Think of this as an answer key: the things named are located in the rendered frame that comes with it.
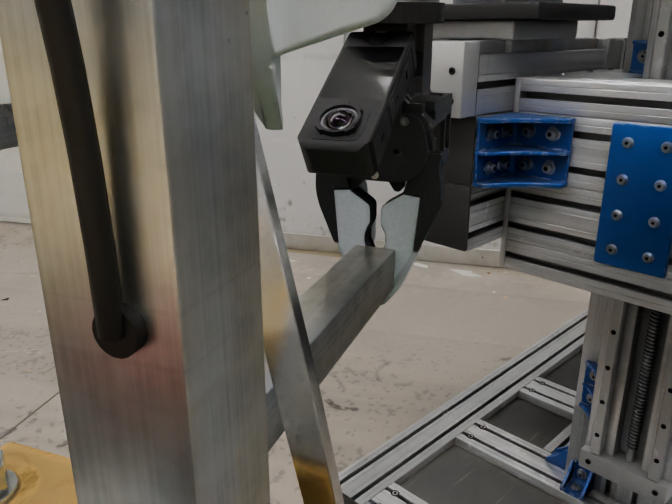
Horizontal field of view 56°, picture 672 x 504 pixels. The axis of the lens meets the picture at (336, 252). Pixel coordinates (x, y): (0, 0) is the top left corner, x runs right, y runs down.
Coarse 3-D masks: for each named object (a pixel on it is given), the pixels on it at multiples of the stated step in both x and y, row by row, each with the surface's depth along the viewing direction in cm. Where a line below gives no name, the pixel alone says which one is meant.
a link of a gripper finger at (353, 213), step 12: (336, 192) 45; (348, 192) 45; (360, 192) 45; (336, 204) 45; (348, 204) 45; (360, 204) 45; (372, 204) 45; (336, 216) 46; (348, 216) 45; (360, 216) 45; (372, 216) 45; (348, 228) 46; (360, 228) 45; (372, 228) 50; (348, 240) 46; (360, 240) 46; (372, 240) 47
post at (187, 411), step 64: (0, 0) 12; (128, 0) 11; (192, 0) 12; (128, 64) 11; (192, 64) 12; (128, 128) 11; (192, 128) 12; (64, 192) 12; (128, 192) 12; (192, 192) 12; (256, 192) 15; (64, 256) 13; (128, 256) 12; (192, 256) 13; (256, 256) 15; (64, 320) 14; (192, 320) 13; (256, 320) 16; (64, 384) 14; (128, 384) 14; (192, 384) 13; (256, 384) 16; (128, 448) 14; (192, 448) 14; (256, 448) 17
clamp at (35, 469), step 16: (0, 448) 22; (16, 448) 22; (32, 448) 22; (16, 464) 21; (32, 464) 21; (48, 464) 21; (64, 464) 21; (32, 480) 20; (48, 480) 20; (64, 480) 20; (16, 496) 20; (32, 496) 20; (48, 496) 20; (64, 496) 20
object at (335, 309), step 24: (336, 264) 42; (360, 264) 42; (384, 264) 43; (312, 288) 38; (336, 288) 38; (360, 288) 38; (384, 288) 43; (312, 312) 35; (336, 312) 35; (360, 312) 39; (312, 336) 32; (336, 336) 35; (264, 360) 30; (336, 360) 35
